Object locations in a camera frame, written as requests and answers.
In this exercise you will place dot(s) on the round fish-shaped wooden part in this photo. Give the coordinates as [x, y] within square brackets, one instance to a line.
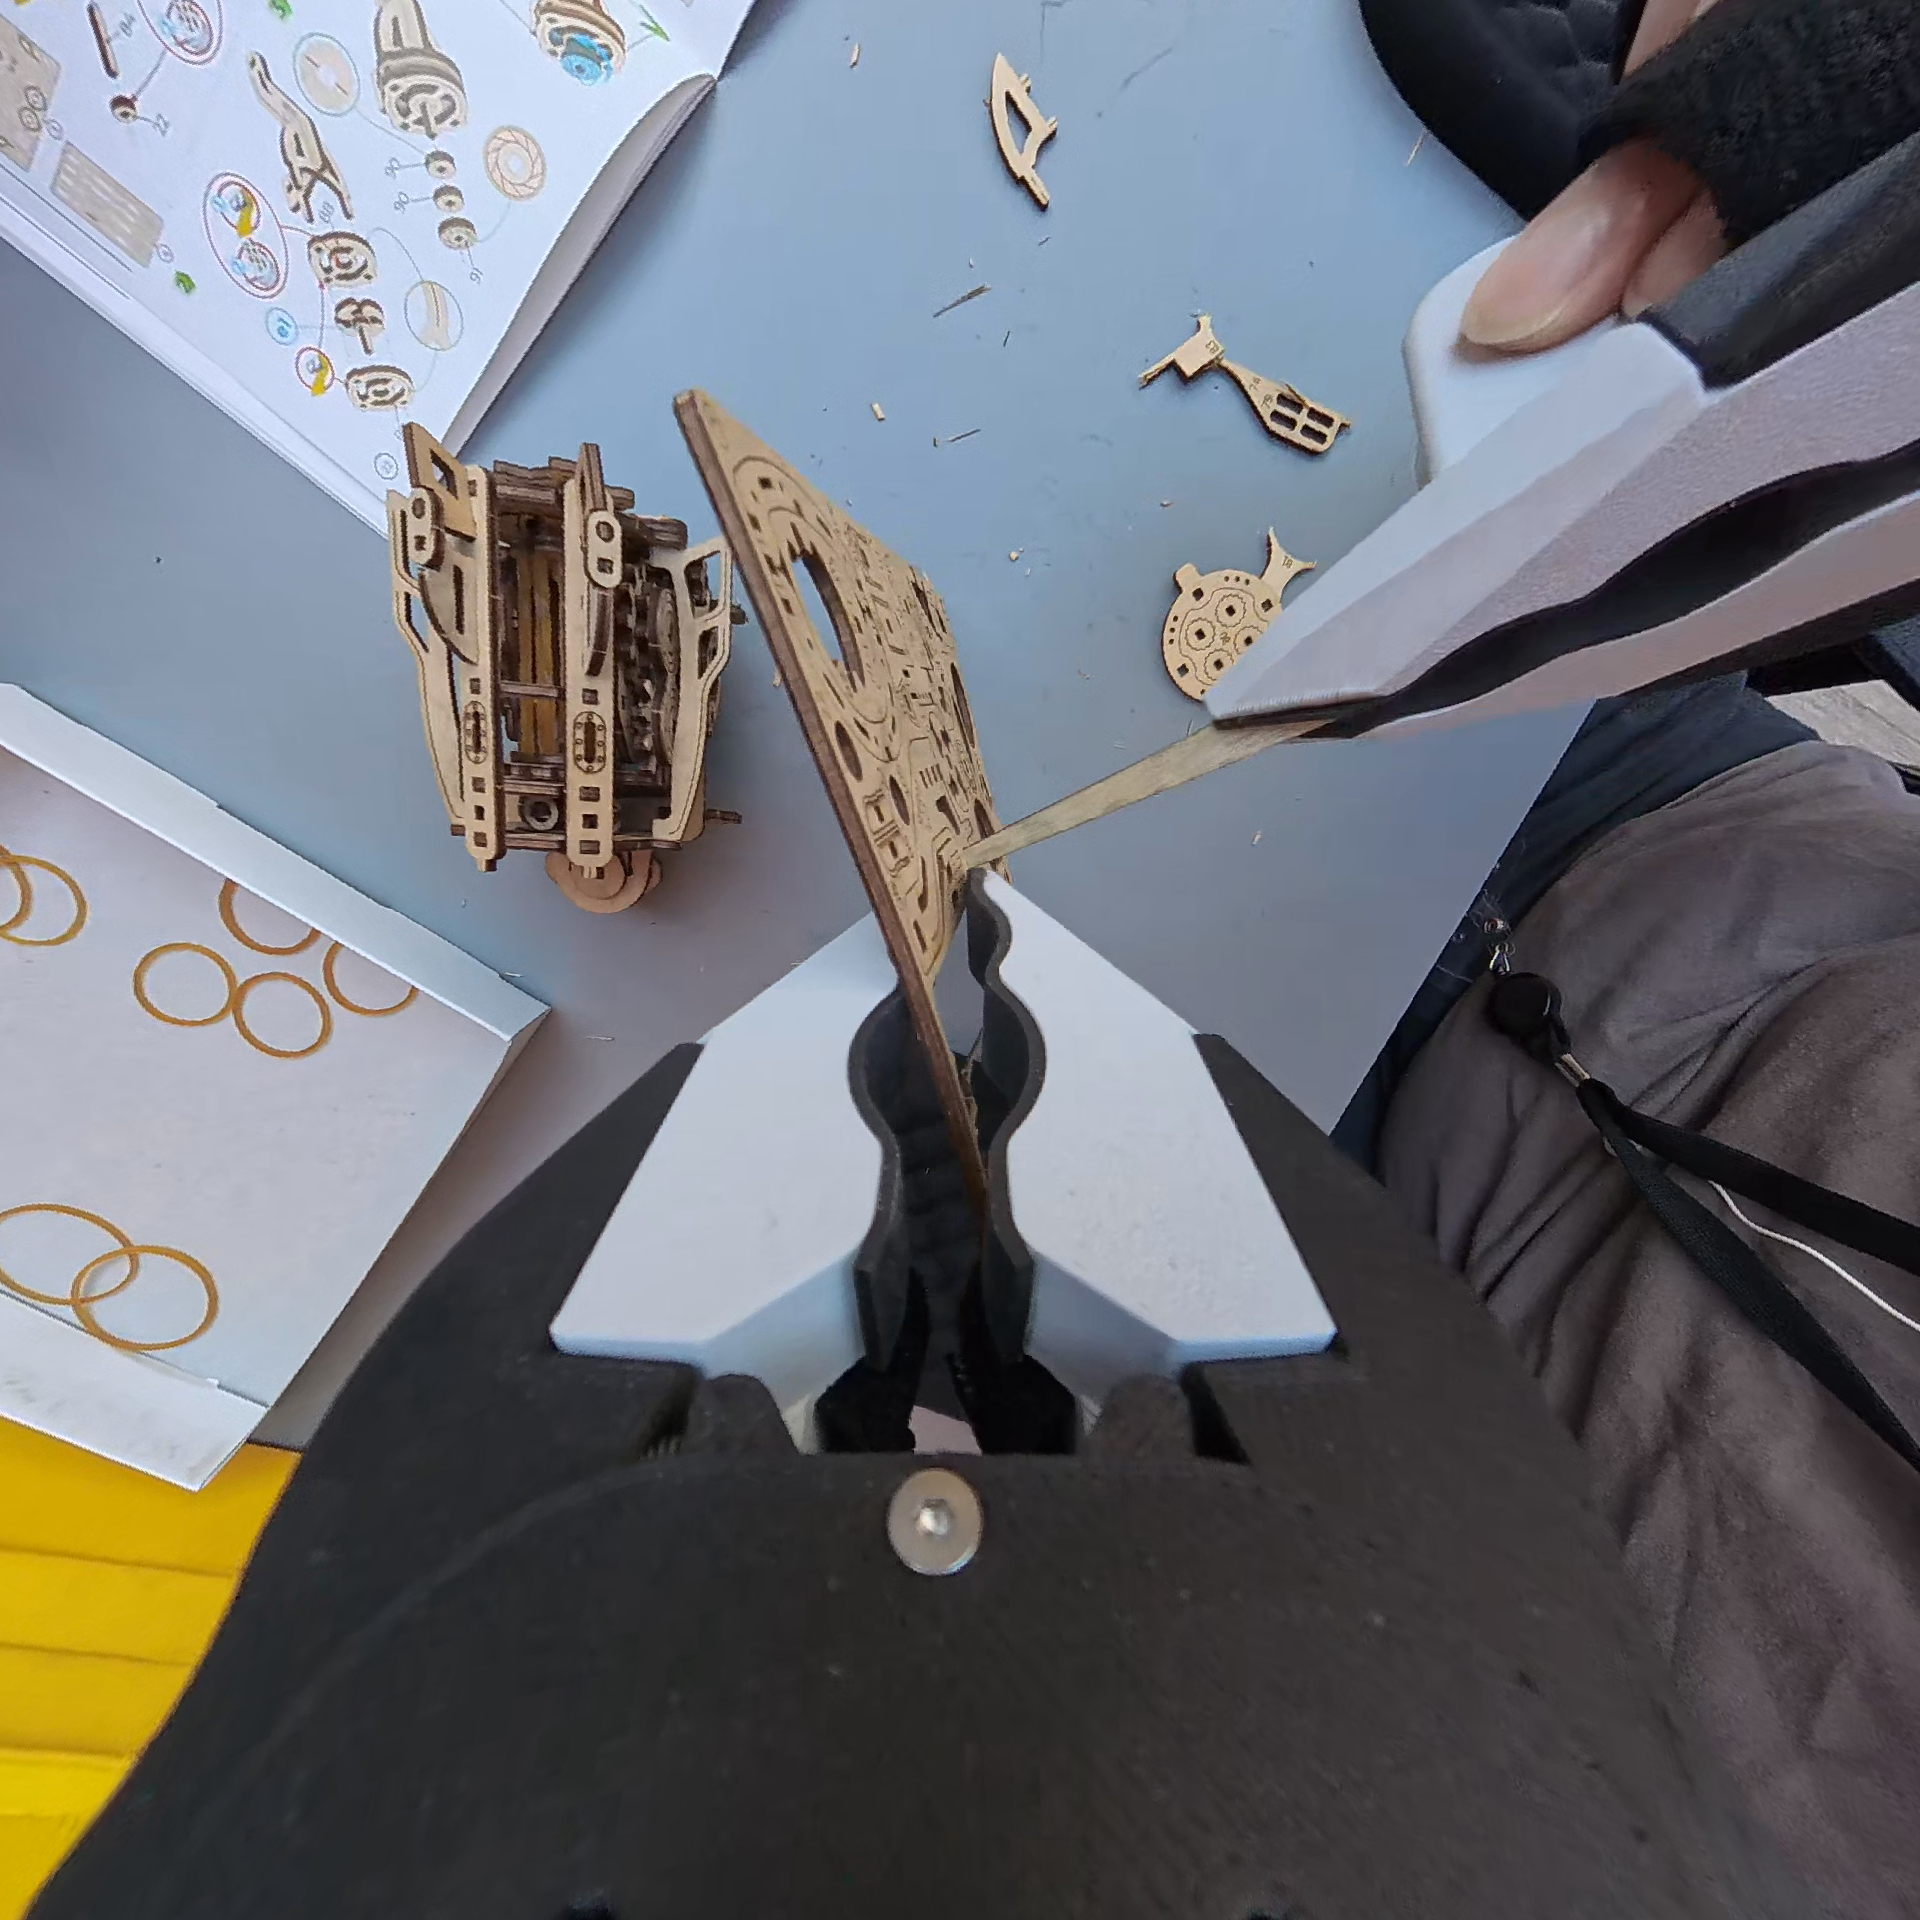
[1185, 631]

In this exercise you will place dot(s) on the yellow plastic bin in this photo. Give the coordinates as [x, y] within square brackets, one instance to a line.
[90, 1651]

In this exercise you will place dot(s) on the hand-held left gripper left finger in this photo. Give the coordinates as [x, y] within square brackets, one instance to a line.
[691, 1201]

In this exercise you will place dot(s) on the person's right hand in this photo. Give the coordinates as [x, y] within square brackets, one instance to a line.
[1561, 270]

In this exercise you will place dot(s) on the assembly instruction booklet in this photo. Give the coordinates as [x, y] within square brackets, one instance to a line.
[225, 90]

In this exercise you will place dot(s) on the white cardboard box tray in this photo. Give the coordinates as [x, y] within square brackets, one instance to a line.
[181, 1110]

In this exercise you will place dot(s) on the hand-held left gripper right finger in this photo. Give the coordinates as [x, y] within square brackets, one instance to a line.
[1171, 1201]

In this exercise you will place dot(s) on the tan rubber bands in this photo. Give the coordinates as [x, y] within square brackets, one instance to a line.
[236, 1016]

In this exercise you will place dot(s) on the wooden part with grid end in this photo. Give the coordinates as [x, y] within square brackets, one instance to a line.
[1200, 356]

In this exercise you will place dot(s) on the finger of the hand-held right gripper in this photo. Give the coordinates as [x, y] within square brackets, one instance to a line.
[1724, 674]
[1574, 570]

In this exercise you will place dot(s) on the wooden submarine model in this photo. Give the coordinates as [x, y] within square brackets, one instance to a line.
[451, 644]

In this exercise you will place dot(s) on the curved wooden part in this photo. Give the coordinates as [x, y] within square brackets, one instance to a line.
[1024, 168]

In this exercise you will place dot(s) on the laser-cut plywood parts sheet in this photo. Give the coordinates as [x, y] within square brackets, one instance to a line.
[840, 660]

